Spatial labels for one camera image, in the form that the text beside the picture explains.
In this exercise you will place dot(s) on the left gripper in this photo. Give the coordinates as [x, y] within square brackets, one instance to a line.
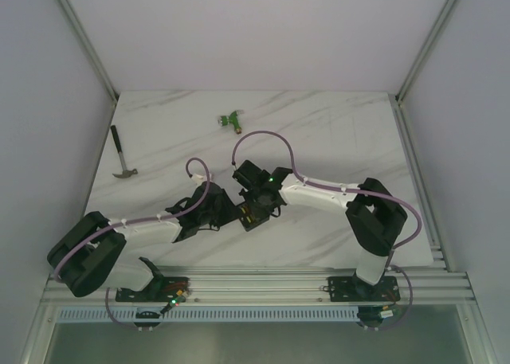
[225, 206]

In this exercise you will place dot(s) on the black fuse box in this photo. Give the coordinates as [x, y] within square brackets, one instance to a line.
[252, 216]

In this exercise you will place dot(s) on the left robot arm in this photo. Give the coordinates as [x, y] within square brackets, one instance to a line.
[98, 252]

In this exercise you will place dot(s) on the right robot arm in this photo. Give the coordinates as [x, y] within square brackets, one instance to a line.
[375, 220]

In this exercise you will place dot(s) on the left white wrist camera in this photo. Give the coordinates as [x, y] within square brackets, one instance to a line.
[199, 179]

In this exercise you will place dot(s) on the hammer with black handle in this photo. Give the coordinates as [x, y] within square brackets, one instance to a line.
[126, 173]

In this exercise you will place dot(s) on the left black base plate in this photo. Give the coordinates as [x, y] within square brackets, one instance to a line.
[162, 289]

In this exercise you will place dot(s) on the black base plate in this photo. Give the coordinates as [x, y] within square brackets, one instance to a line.
[162, 289]
[351, 289]

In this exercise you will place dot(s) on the white slotted cable duct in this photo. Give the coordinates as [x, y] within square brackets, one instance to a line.
[214, 314]

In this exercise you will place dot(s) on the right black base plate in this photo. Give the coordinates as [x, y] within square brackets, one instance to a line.
[351, 289]

